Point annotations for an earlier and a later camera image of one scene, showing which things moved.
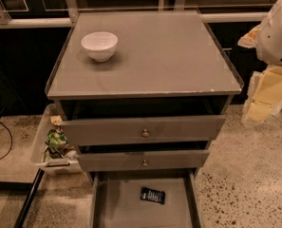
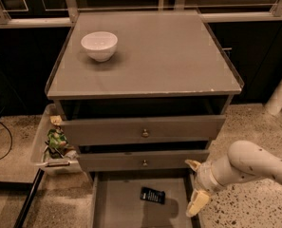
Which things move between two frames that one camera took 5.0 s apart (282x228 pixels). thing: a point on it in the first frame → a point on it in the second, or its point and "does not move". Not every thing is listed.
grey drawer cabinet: (156, 104) does not move
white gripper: (275, 40) → (204, 175)
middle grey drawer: (91, 161) does not move
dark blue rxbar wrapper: (152, 195) does not move
